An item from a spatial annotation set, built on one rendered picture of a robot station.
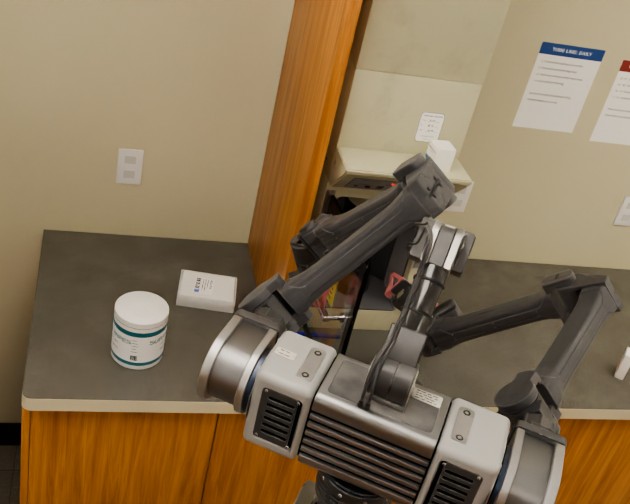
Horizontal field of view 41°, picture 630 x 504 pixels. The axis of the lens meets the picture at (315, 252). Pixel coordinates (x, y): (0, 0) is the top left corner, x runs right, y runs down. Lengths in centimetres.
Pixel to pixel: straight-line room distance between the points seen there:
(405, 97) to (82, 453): 118
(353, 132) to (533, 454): 97
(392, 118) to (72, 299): 97
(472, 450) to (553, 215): 175
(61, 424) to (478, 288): 135
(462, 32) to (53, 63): 108
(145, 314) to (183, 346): 20
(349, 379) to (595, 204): 181
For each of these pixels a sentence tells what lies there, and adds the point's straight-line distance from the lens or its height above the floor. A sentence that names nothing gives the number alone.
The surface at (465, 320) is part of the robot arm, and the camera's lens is 197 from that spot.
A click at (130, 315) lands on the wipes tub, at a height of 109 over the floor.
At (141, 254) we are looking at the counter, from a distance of 256.
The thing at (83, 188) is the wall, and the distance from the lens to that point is 259.
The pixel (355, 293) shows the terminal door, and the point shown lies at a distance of 195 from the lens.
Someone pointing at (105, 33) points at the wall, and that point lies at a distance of 238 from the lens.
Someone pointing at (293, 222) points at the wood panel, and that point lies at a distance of 211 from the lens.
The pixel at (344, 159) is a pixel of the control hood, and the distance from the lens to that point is 203.
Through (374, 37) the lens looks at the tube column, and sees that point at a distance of 199.
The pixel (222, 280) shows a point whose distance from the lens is 244.
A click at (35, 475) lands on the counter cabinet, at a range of 233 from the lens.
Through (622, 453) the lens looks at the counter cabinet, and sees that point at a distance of 277.
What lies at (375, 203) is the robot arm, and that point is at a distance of 167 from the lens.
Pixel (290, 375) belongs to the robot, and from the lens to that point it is 134.
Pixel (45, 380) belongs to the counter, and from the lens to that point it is 214.
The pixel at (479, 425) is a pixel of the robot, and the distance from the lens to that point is 137.
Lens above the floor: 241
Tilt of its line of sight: 33 degrees down
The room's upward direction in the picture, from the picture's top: 14 degrees clockwise
